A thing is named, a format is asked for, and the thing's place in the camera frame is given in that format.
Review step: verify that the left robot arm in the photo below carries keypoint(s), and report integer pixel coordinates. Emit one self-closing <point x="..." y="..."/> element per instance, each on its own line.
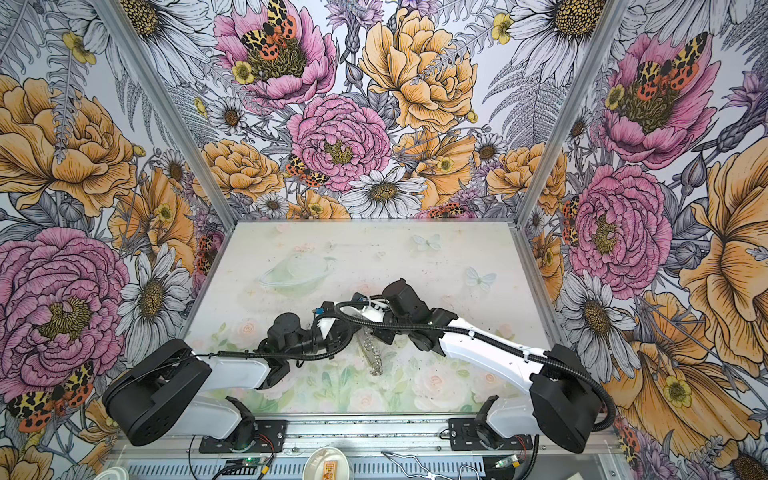
<point x="164" y="394"/>

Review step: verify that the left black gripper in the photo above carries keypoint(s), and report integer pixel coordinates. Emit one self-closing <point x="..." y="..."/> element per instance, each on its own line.
<point x="335" y="337"/>

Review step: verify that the white round dish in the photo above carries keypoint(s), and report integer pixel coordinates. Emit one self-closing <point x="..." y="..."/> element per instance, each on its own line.
<point x="327" y="463"/>

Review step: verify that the aluminium front rail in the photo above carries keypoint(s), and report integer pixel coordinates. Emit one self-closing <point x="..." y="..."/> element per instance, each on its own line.
<point x="353" y="434"/>

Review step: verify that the green circuit board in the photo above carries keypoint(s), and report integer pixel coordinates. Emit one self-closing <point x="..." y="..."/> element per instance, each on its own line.
<point x="248" y="466"/>

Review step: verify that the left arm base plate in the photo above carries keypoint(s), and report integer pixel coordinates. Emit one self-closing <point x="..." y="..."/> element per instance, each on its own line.
<point x="260" y="436"/>

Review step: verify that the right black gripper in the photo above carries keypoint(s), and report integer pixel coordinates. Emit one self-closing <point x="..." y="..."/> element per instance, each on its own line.
<point x="385" y="336"/>

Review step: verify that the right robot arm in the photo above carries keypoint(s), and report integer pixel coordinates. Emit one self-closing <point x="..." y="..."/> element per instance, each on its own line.
<point x="558" y="399"/>

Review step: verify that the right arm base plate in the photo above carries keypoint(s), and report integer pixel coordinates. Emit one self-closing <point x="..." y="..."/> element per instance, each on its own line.
<point x="467" y="434"/>

